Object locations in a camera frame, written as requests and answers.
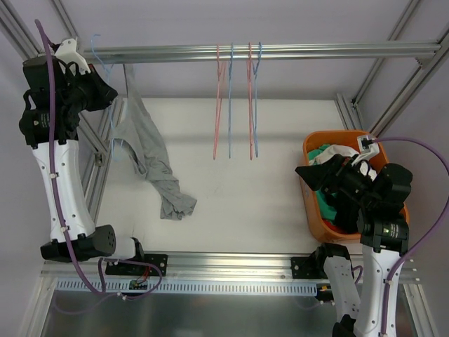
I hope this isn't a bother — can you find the white tank top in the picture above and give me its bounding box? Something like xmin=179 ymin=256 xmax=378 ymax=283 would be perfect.
xmin=310 ymin=144 xmax=380 ymax=180

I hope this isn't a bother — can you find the green tank top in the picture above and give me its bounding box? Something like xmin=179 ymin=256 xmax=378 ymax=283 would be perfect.
xmin=307 ymin=144 xmax=337 ymax=223

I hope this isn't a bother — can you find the grey tank top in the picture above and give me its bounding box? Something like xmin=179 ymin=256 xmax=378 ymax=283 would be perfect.
xmin=112 ymin=64 xmax=197 ymax=220

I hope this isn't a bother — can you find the pink hanger of green top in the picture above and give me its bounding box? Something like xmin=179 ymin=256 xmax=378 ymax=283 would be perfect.
xmin=246 ymin=42 xmax=255 ymax=161

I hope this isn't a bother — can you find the pink hanger of white top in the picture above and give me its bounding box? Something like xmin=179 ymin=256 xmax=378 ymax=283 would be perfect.
xmin=213 ymin=45 xmax=225 ymax=160

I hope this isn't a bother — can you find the black tank top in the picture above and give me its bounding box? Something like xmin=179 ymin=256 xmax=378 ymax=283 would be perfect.
xmin=326 ymin=192 xmax=360 ymax=234

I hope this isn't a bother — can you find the red tank top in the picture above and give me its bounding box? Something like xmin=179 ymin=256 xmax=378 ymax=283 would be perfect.
xmin=322 ymin=218 xmax=347 ymax=234

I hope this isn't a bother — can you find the blue hanger of grey top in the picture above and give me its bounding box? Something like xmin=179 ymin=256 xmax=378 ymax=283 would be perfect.
xmin=91 ymin=34 xmax=122 ymax=161

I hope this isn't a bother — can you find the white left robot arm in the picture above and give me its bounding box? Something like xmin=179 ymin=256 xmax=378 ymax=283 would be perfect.
xmin=19 ymin=56 xmax=146 ymax=275

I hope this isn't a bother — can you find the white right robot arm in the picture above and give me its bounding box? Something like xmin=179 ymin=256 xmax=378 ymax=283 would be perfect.
xmin=295 ymin=154 xmax=413 ymax=336

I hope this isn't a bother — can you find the orange plastic laundry basket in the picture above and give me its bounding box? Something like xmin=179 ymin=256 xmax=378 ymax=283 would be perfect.
xmin=300 ymin=131 xmax=413 ymax=251

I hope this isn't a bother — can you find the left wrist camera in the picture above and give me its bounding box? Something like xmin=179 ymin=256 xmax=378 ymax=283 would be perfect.
xmin=55 ymin=38 xmax=91 ymax=75

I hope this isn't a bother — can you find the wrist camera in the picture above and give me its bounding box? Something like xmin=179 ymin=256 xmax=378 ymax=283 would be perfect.
xmin=351 ymin=134 xmax=380 ymax=166
xmin=55 ymin=38 xmax=91 ymax=75

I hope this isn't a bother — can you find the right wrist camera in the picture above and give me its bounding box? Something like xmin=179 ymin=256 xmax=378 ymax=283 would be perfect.
xmin=351 ymin=134 xmax=380 ymax=166

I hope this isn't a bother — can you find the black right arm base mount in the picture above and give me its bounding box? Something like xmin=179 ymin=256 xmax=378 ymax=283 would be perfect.
xmin=290 ymin=256 xmax=321 ymax=279

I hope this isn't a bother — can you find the aluminium hanging rail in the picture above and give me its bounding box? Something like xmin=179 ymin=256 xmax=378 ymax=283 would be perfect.
xmin=83 ymin=41 xmax=442 ymax=65

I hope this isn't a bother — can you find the aluminium table edge rail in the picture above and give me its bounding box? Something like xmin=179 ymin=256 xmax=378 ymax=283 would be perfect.
xmin=41 ymin=249 xmax=418 ymax=282

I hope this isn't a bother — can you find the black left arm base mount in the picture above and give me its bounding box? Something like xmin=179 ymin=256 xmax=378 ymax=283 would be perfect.
xmin=105 ymin=253 xmax=168 ymax=277

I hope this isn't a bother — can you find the white slotted cable duct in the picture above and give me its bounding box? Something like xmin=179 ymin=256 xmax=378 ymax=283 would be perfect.
xmin=55 ymin=279 xmax=318 ymax=296

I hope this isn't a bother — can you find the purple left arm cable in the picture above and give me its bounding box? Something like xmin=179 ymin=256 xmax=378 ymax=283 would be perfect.
xmin=34 ymin=18 xmax=163 ymax=300

